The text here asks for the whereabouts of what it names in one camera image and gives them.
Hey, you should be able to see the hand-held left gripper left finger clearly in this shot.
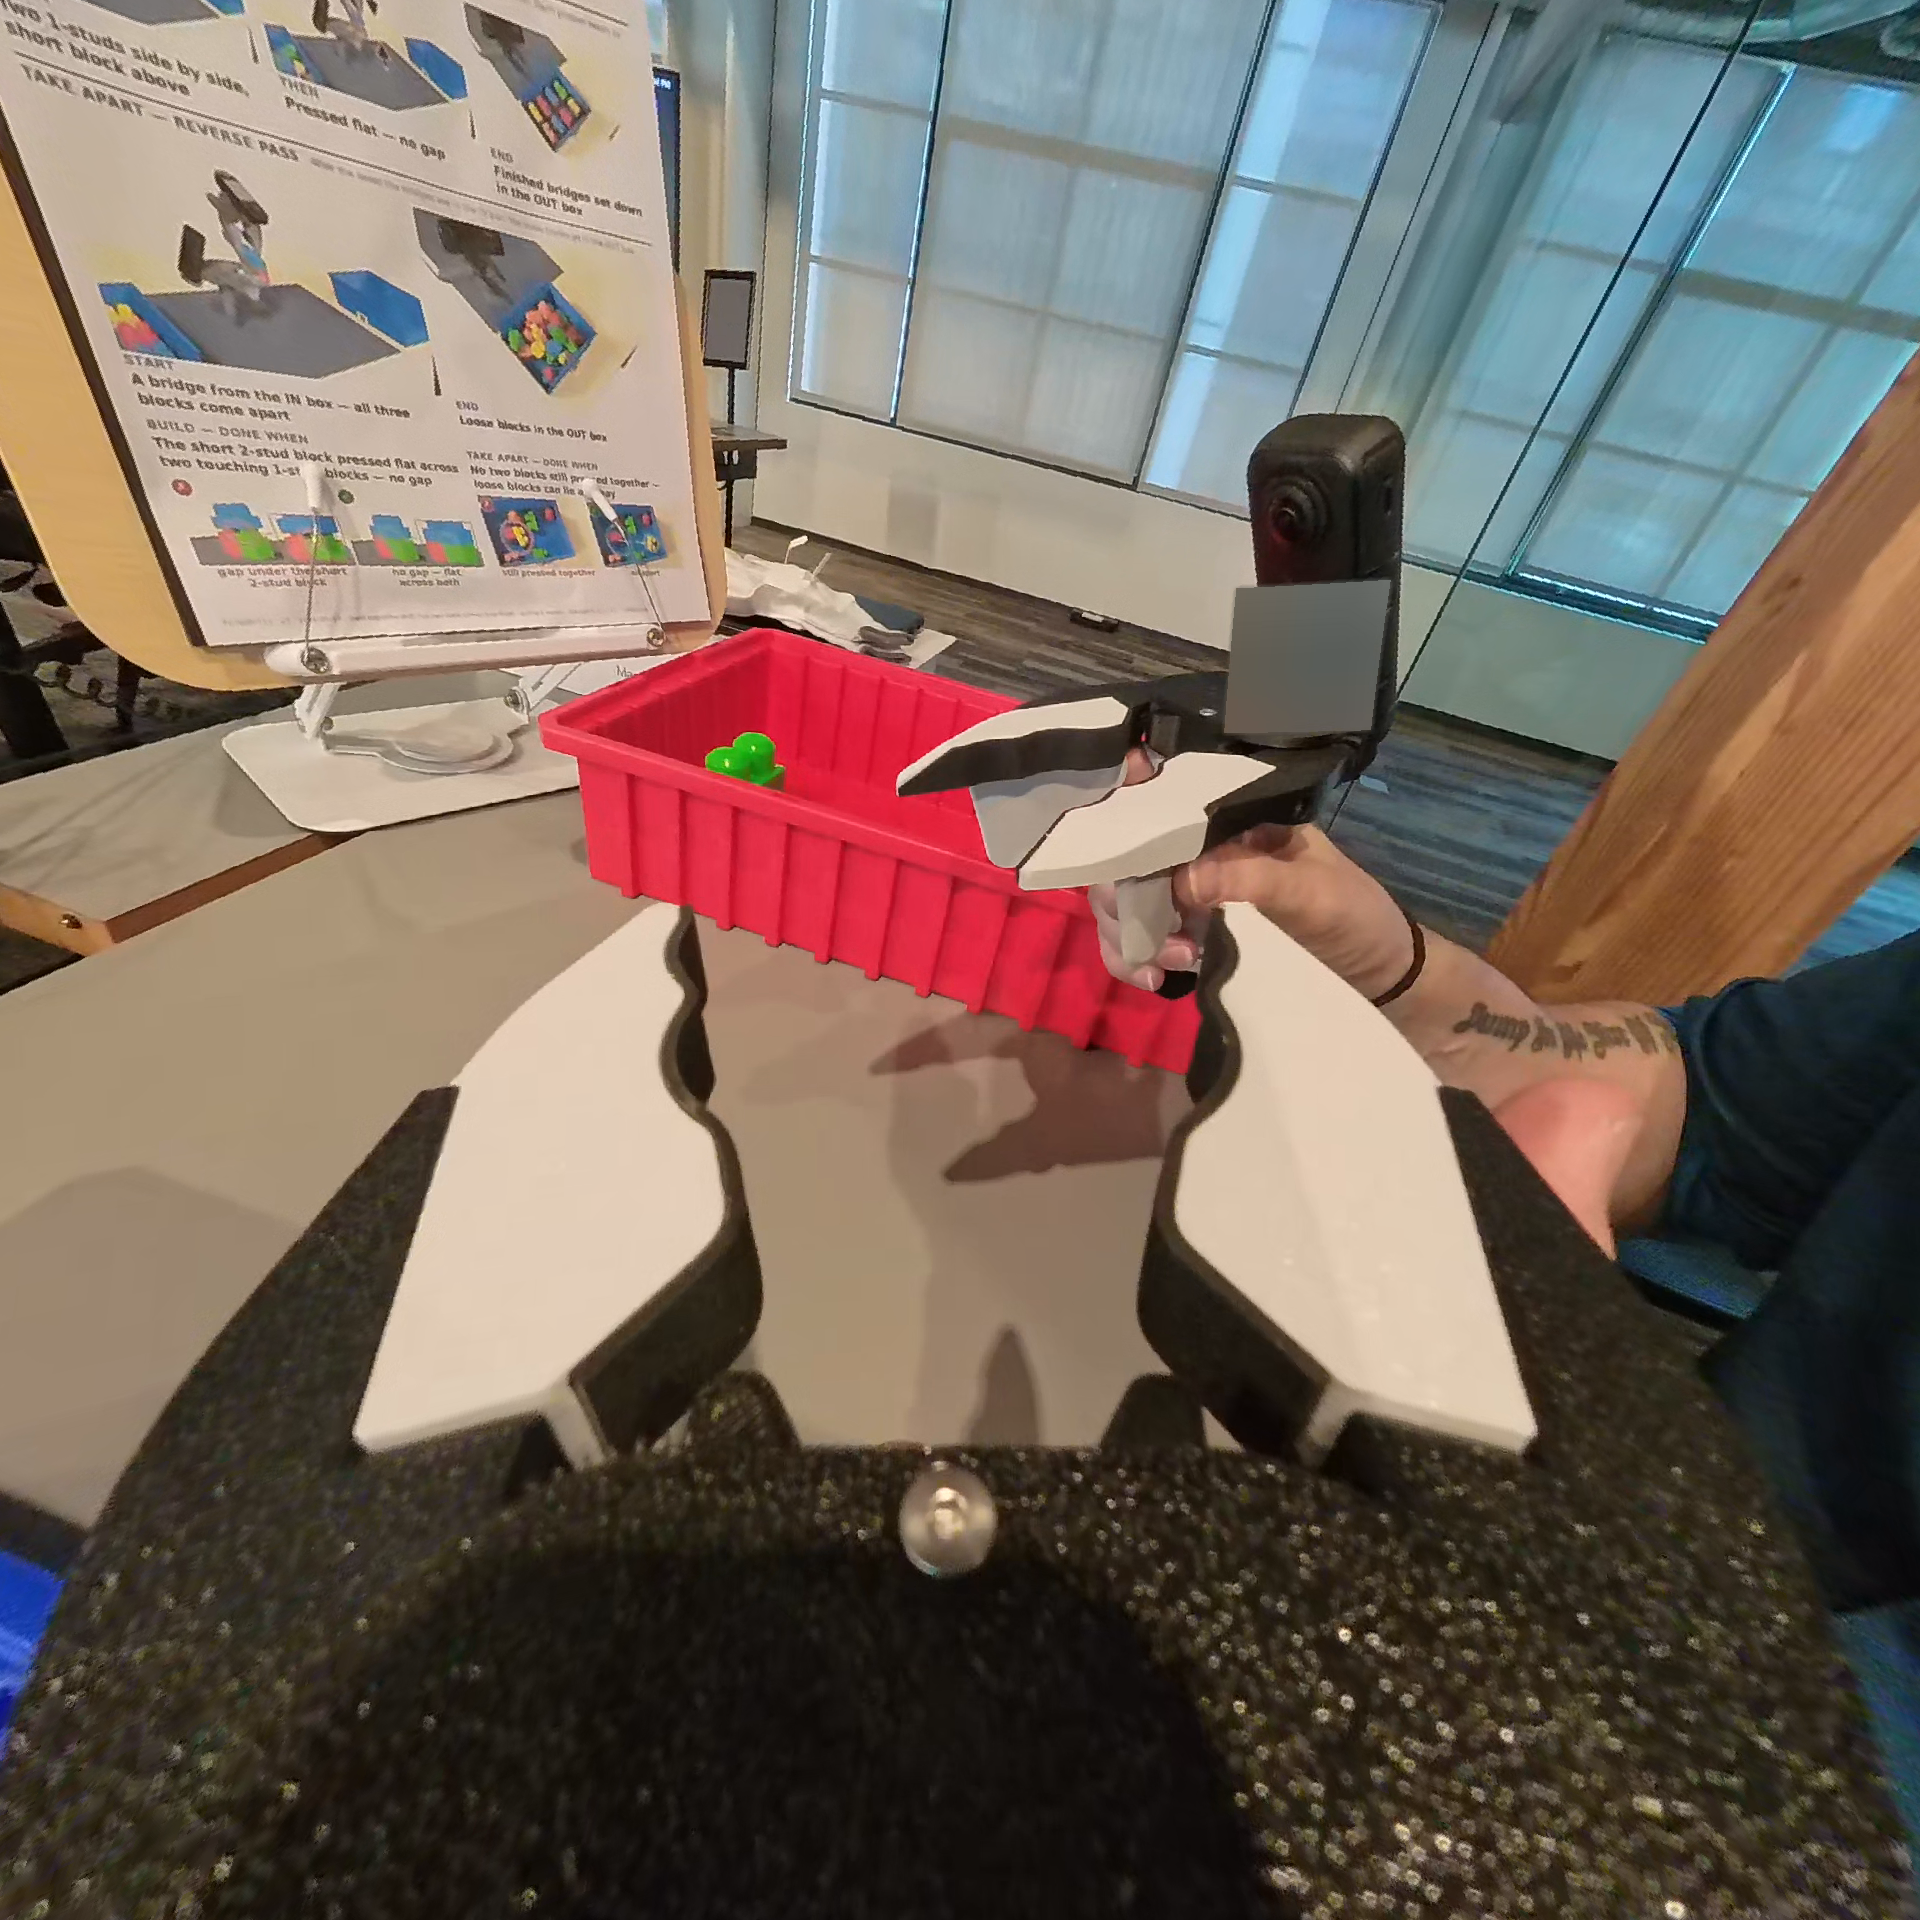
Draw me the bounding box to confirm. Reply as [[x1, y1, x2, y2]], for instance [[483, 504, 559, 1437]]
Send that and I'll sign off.
[[349, 902, 763, 1472]]

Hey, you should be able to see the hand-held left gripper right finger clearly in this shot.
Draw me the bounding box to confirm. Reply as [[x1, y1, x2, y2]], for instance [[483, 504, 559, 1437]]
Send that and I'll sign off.
[[1137, 902, 1544, 1472]]

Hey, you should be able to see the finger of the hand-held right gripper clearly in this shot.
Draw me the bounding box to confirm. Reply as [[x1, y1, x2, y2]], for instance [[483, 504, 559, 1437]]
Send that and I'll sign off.
[[897, 692, 1162, 873], [1015, 748, 1288, 895]]

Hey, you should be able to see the red plastic bin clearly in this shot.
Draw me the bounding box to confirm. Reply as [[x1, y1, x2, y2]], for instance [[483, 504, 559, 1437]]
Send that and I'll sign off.
[[538, 625, 1212, 1078]]

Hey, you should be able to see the blue plastic bin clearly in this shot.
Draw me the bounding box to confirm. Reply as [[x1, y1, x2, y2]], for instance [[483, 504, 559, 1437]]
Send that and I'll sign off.
[[0, 1549, 73, 1744]]

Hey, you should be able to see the person's right forearm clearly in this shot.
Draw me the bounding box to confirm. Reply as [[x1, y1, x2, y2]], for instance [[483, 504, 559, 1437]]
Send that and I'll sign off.
[[1383, 928, 1693, 1254]]

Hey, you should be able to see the person's right hand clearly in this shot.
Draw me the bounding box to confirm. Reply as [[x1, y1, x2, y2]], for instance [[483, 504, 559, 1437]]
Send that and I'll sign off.
[[1143, 815, 1425, 1009]]

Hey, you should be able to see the white cloth heap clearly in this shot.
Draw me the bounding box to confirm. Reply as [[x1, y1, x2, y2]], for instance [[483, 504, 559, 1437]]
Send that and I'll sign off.
[[725, 544, 962, 672]]

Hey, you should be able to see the large paned window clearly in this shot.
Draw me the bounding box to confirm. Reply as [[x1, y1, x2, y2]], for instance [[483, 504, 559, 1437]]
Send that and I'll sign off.
[[786, 0, 1920, 628]]

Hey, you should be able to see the small dark side table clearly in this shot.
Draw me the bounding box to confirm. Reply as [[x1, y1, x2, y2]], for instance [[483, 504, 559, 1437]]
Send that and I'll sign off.
[[711, 424, 792, 550]]

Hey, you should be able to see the person's dark blue shirt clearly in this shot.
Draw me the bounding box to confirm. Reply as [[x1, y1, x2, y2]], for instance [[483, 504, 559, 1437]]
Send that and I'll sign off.
[[1612, 929, 1920, 1630]]

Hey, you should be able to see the slanted wooden beam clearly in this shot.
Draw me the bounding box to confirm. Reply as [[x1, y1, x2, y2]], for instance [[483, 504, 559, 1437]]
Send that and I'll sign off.
[[1481, 351, 1920, 1023]]

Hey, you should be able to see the white poster stand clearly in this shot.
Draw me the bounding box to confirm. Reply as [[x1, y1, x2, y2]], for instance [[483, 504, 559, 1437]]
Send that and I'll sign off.
[[220, 638, 605, 832]]

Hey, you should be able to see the small sign on pole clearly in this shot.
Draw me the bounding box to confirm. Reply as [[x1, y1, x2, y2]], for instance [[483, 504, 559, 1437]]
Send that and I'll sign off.
[[699, 266, 762, 550]]

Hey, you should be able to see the wooden bench edge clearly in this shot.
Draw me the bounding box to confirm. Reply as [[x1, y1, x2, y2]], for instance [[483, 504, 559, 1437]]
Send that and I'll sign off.
[[0, 829, 349, 965]]

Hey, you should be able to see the printed instruction poster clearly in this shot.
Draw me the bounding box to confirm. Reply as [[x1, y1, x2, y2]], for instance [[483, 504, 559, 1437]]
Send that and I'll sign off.
[[0, 0, 715, 652]]

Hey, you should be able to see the thin black cable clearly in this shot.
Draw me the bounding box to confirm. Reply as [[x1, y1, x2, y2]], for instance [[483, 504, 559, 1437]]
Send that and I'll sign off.
[[1387, 0, 1754, 706]]

